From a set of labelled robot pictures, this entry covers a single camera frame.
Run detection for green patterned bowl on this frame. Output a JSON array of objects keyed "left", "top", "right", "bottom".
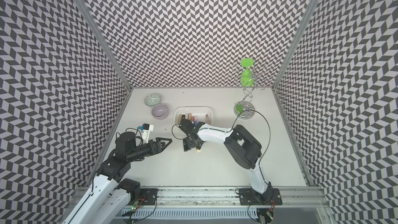
[{"left": 144, "top": 93, "right": 162, "bottom": 107}]

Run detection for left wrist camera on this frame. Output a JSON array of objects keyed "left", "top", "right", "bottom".
[{"left": 138, "top": 123, "right": 154, "bottom": 143}]

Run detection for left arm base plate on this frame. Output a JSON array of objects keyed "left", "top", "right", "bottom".
[{"left": 131, "top": 188, "right": 159, "bottom": 206}]

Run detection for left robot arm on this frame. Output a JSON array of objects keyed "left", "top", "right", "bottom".
[{"left": 62, "top": 132, "right": 173, "bottom": 224}]

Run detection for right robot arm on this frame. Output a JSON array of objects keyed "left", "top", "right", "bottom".
[{"left": 178, "top": 120, "right": 273, "bottom": 205}]

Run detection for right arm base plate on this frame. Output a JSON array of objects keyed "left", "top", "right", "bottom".
[{"left": 237, "top": 187, "right": 283, "bottom": 206}]

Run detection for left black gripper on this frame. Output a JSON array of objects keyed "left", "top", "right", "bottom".
[{"left": 127, "top": 137, "right": 173, "bottom": 162}]

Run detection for aluminium front rail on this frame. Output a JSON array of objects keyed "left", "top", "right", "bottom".
[{"left": 65, "top": 186, "right": 330, "bottom": 224}]

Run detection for white plastic storage box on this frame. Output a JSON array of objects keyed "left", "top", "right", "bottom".
[{"left": 173, "top": 107, "right": 213, "bottom": 125}]

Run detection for chrome wire stand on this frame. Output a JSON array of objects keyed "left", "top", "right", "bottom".
[{"left": 234, "top": 66, "right": 266, "bottom": 120}]

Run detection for green plastic cup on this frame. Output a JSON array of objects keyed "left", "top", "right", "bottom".
[{"left": 240, "top": 58, "right": 255, "bottom": 87}]

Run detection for purple ceramic bowl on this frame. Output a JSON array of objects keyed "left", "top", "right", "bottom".
[{"left": 151, "top": 104, "right": 169, "bottom": 120}]

